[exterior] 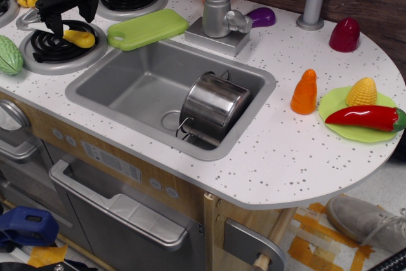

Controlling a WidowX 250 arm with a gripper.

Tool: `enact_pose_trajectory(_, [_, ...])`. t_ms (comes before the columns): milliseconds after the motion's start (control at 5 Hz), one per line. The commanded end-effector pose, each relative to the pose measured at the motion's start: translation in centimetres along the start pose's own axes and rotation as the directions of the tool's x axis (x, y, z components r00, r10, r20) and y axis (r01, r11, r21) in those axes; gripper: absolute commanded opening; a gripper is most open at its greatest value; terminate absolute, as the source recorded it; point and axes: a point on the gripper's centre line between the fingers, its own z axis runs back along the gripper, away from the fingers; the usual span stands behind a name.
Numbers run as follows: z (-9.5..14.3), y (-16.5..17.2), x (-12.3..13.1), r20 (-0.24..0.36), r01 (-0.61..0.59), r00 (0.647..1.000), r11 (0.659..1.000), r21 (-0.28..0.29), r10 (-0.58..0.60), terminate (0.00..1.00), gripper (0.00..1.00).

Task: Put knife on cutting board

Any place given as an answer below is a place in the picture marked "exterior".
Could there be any yellow handled toy knife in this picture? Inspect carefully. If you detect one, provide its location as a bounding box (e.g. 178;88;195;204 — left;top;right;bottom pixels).
29;17;96;48

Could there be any green plastic cutting board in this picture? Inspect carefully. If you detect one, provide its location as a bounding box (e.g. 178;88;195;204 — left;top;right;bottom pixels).
107;9;189;51

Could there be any silver stove knob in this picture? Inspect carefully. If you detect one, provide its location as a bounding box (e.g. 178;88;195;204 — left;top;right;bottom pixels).
15;8;41;31

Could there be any front black stove burner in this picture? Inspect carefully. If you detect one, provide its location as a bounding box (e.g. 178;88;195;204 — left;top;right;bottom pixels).
19;20;108;76

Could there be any left edge stove burner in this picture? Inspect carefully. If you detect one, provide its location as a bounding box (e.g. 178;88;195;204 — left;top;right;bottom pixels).
0;0;19;28

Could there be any green toy bitter gourd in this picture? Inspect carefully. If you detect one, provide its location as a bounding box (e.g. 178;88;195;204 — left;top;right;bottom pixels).
1;35;23;76

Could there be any grey toy sink basin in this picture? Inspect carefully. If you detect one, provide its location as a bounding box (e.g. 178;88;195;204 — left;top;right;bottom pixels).
65;40;276;161

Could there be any silver toy faucet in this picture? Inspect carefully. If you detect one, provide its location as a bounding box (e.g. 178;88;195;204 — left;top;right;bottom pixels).
185;0;253;56

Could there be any stainless steel pot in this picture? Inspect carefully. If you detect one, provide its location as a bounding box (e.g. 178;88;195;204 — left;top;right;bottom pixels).
176;72;253;147

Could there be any grey toy oven door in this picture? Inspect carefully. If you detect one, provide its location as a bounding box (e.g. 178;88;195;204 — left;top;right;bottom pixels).
0;99;74;234

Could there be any purple toy eggplant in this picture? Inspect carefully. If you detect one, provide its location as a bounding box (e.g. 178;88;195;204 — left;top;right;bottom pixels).
247;7;276;28

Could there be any blue plastic clamp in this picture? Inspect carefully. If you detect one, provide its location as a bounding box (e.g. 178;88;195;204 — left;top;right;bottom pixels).
1;206;59;246

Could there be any grey toy dishwasher door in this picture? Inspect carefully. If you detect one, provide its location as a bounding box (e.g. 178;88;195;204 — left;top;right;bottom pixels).
49;160;206;270

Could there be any orange toy carrot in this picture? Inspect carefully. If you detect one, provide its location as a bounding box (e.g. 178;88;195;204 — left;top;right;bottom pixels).
290;69;317;115

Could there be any dark red toy vegetable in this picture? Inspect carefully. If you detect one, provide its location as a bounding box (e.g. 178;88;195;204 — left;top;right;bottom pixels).
329;17;360;53

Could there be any light green plastic plate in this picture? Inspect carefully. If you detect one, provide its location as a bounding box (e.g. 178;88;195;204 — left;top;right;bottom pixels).
318;85;399;144

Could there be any yellow toy corn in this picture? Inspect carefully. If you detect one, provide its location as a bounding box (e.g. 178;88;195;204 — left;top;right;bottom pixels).
346;77;377;107

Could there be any red toy chili pepper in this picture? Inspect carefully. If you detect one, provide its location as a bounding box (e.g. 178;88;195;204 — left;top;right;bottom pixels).
325;105;405;133

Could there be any grey suede shoe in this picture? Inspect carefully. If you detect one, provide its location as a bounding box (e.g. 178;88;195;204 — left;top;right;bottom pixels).
326;195;405;253

